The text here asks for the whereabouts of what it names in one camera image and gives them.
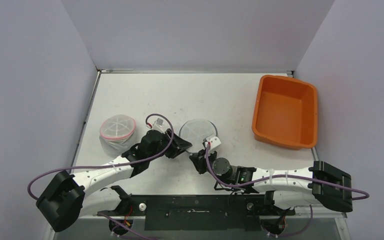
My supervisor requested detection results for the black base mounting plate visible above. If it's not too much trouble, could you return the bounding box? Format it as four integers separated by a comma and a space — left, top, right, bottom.
108, 194, 296, 232

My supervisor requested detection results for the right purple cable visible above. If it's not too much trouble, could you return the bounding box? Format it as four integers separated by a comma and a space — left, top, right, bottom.
204, 142, 370, 201

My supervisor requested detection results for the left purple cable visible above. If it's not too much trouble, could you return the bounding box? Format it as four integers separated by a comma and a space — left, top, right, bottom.
26, 113, 175, 201

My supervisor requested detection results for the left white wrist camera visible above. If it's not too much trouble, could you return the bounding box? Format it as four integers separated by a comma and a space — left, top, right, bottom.
150, 118, 170, 133

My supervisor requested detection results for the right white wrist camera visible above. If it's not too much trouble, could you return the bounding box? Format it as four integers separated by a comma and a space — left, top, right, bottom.
203, 135, 222, 153

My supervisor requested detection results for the purple cable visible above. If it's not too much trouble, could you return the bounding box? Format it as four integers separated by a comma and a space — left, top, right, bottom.
26, 113, 175, 201
204, 142, 370, 201

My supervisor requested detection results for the blue-trimmed mesh laundry bag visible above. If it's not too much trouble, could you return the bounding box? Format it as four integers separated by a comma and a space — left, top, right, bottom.
178, 118, 219, 154

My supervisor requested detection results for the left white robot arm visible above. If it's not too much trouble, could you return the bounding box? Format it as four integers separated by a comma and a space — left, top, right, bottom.
36, 129, 192, 232

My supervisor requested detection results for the pink-trimmed mesh laundry bag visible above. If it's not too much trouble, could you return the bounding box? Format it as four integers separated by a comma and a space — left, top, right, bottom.
99, 114, 137, 157

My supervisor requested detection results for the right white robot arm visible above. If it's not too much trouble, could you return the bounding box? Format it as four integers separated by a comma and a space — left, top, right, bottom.
189, 149, 353, 215

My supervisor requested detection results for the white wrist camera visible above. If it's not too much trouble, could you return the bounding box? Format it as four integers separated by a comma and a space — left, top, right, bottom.
150, 118, 170, 133
203, 135, 222, 153

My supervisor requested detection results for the orange plastic bin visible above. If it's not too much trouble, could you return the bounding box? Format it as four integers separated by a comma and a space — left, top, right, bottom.
251, 74, 319, 150

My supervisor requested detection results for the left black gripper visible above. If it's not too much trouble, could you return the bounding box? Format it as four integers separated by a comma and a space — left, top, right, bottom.
148, 129, 192, 162

